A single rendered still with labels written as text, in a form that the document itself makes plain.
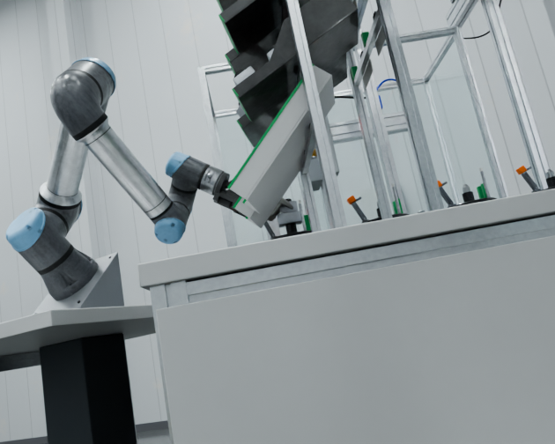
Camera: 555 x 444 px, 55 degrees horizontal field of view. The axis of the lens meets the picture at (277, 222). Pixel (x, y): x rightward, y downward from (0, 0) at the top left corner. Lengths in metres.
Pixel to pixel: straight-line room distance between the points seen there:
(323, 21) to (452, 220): 0.52
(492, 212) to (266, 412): 0.38
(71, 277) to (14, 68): 7.09
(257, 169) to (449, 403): 0.52
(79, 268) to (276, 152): 0.78
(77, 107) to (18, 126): 6.83
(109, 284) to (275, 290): 0.95
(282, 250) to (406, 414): 0.25
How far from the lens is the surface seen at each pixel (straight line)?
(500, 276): 0.73
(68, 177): 1.57
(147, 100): 6.60
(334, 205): 0.91
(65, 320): 1.04
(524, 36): 4.95
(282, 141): 0.98
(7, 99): 8.47
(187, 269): 0.67
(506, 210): 0.74
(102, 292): 1.54
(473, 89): 2.66
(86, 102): 1.33
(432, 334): 0.69
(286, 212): 1.43
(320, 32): 1.06
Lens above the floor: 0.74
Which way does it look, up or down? 12 degrees up
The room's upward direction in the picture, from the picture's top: 11 degrees counter-clockwise
